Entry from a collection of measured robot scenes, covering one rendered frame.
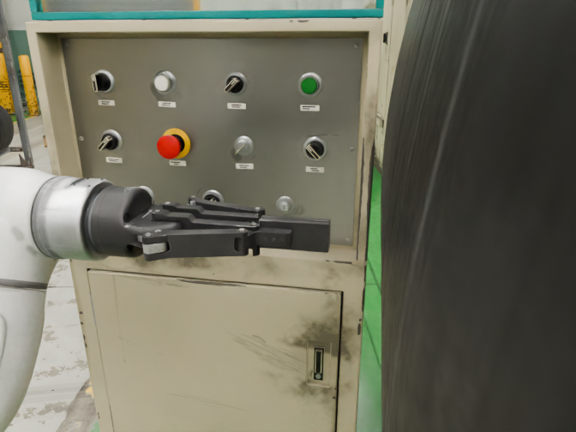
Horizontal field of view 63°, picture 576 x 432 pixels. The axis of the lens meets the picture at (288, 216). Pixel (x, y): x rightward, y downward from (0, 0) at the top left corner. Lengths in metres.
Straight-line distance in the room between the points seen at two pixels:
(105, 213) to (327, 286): 0.43
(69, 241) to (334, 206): 0.44
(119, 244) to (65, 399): 1.56
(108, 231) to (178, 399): 0.59
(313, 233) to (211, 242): 0.10
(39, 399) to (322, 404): 1.34
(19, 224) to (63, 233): 0.05
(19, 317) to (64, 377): 1.58
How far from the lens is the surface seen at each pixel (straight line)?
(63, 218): 0.51
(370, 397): 1.89
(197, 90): 0.80
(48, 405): 2.03
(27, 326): 0.57
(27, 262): 0.56
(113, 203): 0.50
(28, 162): 4.67
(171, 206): 0.51
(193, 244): 0.45
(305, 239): 0.46
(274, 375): 0.92
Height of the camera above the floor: 1.24
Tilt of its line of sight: 21 degrees down
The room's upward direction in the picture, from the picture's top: straight up
